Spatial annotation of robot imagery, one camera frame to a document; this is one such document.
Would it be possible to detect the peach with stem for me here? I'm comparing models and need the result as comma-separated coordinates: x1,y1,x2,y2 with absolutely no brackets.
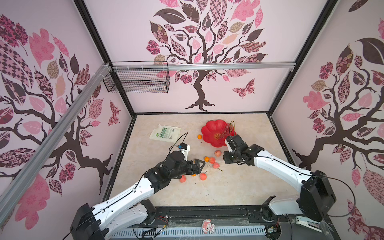
213,163,222,171

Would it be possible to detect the red flower fruit bowl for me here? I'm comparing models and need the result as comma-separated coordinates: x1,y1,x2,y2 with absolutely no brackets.
201,120,227,148

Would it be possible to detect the purple grape bunch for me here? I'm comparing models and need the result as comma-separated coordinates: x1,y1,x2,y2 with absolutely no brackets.
219,123,236,140

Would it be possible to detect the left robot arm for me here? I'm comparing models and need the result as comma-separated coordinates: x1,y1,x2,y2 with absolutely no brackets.
70,151,206,240

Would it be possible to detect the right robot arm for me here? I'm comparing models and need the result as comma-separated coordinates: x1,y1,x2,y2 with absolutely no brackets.
224,135,337,222

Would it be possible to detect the white green refill pouch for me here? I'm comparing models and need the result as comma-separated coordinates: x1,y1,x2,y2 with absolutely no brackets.
150,125,181,143

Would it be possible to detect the pink cartoon figure sticker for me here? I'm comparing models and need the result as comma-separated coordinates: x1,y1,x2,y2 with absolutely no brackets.
202,219,216,234

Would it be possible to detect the white stapler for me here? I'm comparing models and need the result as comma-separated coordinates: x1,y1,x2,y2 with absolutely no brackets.
295,216,322,233

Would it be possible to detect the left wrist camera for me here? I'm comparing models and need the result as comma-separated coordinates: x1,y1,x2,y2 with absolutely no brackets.
178,143,191,161

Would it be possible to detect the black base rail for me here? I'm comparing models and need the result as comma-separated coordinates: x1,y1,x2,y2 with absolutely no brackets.
115,205,340,240

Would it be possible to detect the white vented cable duct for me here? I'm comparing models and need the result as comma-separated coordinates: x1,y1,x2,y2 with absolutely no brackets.
112,226,266,240

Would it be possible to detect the black wire basket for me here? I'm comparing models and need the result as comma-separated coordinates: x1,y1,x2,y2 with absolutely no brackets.
103,60,171,94

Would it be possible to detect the aluminium rail back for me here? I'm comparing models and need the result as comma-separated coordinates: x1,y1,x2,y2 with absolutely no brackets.
113,62,296,71

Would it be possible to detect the aluminium rail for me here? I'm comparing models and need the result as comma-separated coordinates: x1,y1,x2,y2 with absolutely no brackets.
113,62,296,71
0,62,112,224

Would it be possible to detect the aluminium rail left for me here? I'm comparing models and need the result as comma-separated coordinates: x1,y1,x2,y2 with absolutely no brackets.
0,62,112,224

